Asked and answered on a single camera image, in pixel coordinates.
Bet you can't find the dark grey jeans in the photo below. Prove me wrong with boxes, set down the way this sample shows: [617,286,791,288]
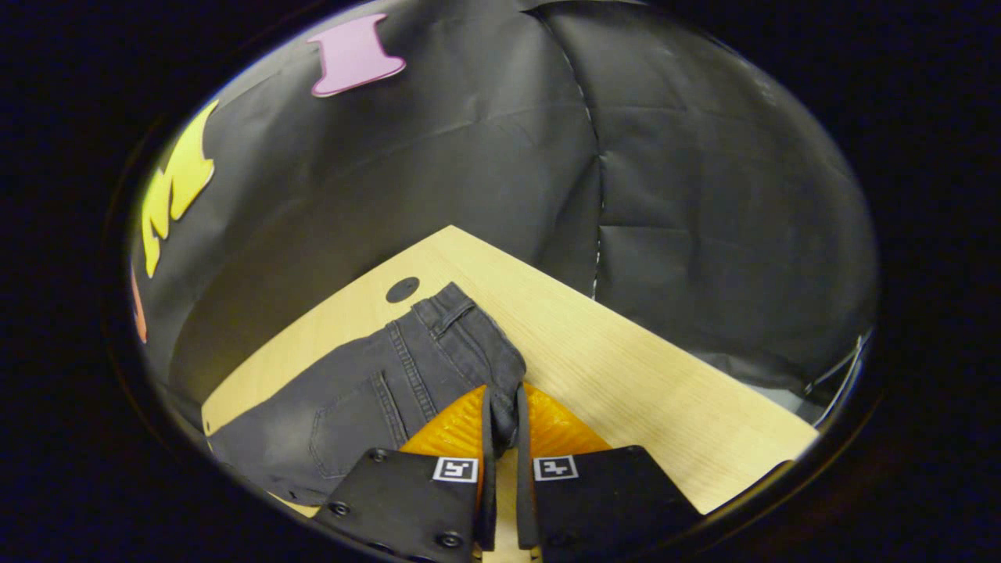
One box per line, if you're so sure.
[204,281,527,507]

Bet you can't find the black backdrop cloth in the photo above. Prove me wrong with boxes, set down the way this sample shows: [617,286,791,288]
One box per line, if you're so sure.
[127,0,882,427]

